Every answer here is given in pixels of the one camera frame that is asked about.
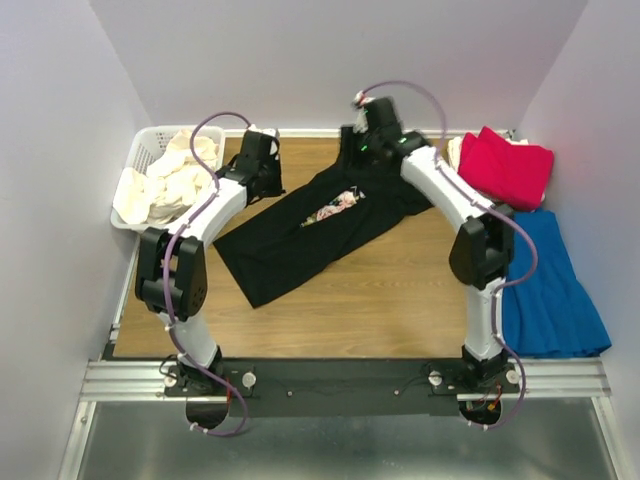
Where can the folded white t-shirt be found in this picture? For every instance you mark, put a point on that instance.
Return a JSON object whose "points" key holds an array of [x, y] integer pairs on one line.
{"points": [[454, 149]]}

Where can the folded pink t-shirt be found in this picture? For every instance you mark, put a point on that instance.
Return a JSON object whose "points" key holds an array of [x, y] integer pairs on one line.
{"points": [[516, 174]]}

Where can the blue t-shirt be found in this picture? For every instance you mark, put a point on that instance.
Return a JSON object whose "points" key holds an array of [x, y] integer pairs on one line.
{"points": [[550, 315]]}

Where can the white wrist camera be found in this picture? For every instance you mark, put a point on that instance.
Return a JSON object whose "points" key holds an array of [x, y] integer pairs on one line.
{"points": [[272, 132], [360, 104]]}

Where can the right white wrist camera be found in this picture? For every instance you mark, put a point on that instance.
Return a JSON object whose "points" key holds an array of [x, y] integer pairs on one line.
{"points": [[360, 104]]}

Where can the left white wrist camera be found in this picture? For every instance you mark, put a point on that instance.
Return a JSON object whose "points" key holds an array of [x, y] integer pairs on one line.
{"points": [[272, 132]]}

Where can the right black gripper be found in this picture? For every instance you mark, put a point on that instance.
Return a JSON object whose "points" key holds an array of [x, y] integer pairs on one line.
{"points": [[349, 139]]}

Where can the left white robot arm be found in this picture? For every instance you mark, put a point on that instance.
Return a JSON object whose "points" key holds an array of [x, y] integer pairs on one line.
{"points": [[171, 277]]}

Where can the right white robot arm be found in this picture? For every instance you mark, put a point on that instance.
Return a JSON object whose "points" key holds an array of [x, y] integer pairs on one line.
{"points": [[483, 247]]}

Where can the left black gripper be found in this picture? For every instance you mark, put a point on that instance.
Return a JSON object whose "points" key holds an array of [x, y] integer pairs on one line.
{"points": [[274, 163]]}

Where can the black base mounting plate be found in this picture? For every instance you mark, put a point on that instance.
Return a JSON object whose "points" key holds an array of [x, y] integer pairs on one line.
{"points": [[273, 388]]}

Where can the black floral print t-shirt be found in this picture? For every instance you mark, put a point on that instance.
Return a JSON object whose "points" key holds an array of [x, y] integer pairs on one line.
{"points": [[338, 211]]}

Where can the cream white t-shirt in basket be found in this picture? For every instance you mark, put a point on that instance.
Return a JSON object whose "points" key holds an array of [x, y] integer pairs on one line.
{"points": [[170, 180]]}

